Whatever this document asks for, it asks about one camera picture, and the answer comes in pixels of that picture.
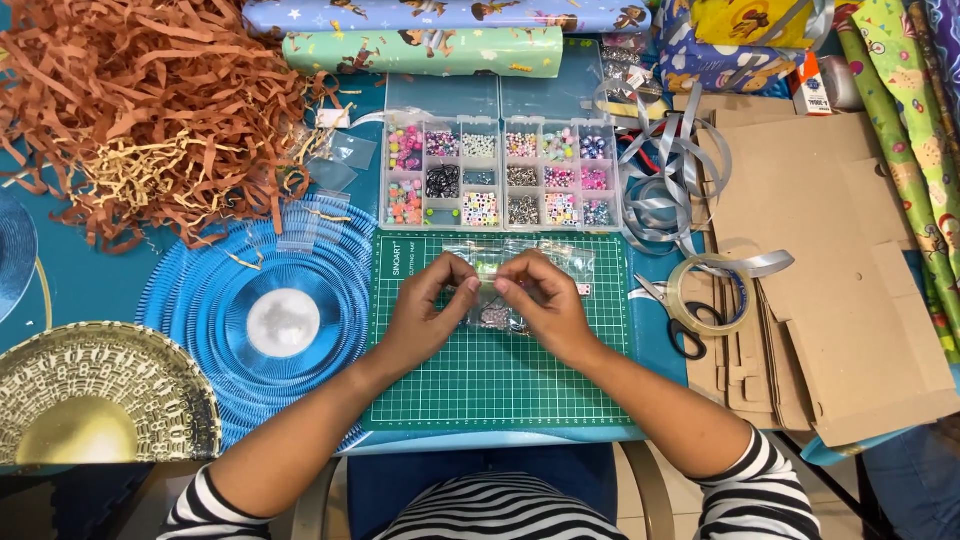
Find person's left hand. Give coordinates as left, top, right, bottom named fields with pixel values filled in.
left=377, top=251, right=483, bottom=378

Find person's right hand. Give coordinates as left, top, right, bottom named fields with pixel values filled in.
left=492, top=249, right=603, bottom=370

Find clear zip bag with beads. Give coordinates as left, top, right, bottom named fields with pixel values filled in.
left=442, top=238, right=543, bottom=339

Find clear zip bag with dice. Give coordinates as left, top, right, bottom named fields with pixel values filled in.
left=528, top=240, right=598, bottom=298

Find green cutting mat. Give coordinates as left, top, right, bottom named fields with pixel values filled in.
left=362, top=229, right=637, bottom=432

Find clear adhesive tape roll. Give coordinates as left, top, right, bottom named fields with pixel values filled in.
left=666, top=253, right=756, bottom=338

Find pile of small zip bags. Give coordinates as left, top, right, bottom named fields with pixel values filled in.
left=274, top=189, right=352, bottom=254

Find clear bead organizer box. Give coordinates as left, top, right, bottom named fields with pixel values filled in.
left=378, top=71, right=624, bottom=232

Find empty small clear zip bag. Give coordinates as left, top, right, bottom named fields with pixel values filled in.
left=303, top=156, right=360, bottom=194
left=328, top=130, right=378, bottom=171

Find black white striped shirt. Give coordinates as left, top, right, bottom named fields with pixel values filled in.
left=373, top=471, right=633, bottom=540

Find stack of blue foil plates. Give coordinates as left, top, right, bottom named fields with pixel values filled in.
left=136, top=196, right=381, bottom=456

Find silver ribbon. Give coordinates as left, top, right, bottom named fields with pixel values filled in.
left=591, top=78, right=796, bottom=280

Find clear bags of silver charms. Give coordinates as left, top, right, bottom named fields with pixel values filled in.
left=598, top=31, right=666, bottom=105

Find mint printed wrapping paper roll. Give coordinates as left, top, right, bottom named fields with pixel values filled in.
left=282, top=27, right=565, bottom=79

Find stack of flat cardboard boxes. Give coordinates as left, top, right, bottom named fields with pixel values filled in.
left=669, top=93, right=960, bottom=450

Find lilac printed wrapping paper roll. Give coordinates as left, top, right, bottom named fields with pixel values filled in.
left=241, top=0, right=655, bottom=39

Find blue and yellow wrapped gift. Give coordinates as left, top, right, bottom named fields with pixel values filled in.
left=651, top=0, right=835, bottom=96

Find gold foil paper plate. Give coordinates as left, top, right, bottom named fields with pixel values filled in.
left=0, top=321, right=224, bottom=468

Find teal table cover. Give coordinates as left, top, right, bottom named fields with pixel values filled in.
left=0, top=0, right=960, bottom=470

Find small orange white carton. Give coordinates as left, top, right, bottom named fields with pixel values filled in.
left=786, top=51, right=834, bottom=117

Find heap of brown paper shreds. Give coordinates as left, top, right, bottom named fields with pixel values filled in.
left=0, top=0, right=354, bottom=256

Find green printed wrapping paper rolls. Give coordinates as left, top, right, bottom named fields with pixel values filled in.
left=834, top=0, right=960, bottom=348

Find blue foil paper plate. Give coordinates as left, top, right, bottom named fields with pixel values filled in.
left=0, top=187, right=39, bottom=325

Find dark purple wrapping paper roll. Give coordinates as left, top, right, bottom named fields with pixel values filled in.
left=909, top=0, right=960, bottom=121

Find black handled scissors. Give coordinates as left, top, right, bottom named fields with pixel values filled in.
left=633, top=273, right=726, bottom=362

